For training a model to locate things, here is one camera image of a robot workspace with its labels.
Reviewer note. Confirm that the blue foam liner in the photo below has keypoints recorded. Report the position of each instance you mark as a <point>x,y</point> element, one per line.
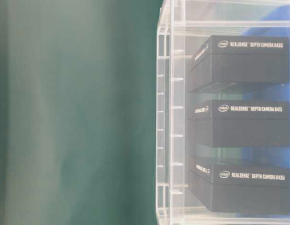
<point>279,156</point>

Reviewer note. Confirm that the clear plastic storage case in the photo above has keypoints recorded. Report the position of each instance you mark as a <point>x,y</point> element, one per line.
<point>183,26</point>

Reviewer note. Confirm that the black box D435i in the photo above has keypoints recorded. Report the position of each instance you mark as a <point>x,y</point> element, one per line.
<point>238,63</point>
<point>230,185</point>

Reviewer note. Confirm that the black box D415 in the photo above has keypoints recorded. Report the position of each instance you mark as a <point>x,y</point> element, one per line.
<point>239,123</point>

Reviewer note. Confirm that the green table cloth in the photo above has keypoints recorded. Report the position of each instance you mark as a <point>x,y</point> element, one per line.
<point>77,112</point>

